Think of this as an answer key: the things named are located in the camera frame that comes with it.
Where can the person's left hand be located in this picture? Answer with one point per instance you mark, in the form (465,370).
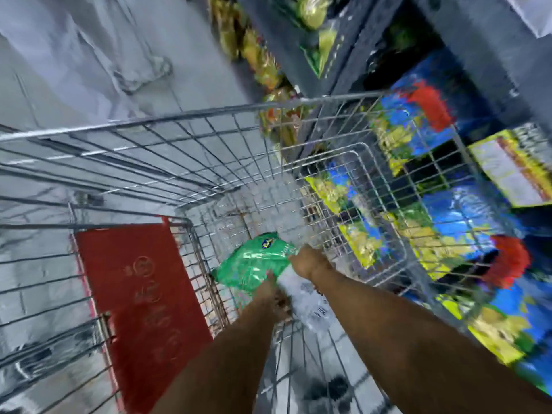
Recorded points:
(271,297)

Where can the person's right hand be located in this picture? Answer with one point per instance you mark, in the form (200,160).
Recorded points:
(307,262)

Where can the green snack packet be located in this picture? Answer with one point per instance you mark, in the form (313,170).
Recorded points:
(254,262)

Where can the person's left forearm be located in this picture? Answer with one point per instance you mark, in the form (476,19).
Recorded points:
(224,366)

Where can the person's right forearm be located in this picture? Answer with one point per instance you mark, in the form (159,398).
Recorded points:
(414,349)

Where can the red cart seat flap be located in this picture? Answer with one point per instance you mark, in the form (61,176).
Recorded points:
(142,314)

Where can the row of blue snack bags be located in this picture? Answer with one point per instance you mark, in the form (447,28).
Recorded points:
(444,211)

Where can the row of yellow snack bags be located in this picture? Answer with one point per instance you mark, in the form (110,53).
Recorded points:
(258,68)

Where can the yellow white snack box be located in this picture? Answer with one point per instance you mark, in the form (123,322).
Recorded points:
(515,168)

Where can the green yellow snack bag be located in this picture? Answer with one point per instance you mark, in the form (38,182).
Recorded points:
(317,30)

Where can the dark store shelf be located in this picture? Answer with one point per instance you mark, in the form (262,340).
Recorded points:
(431,34)

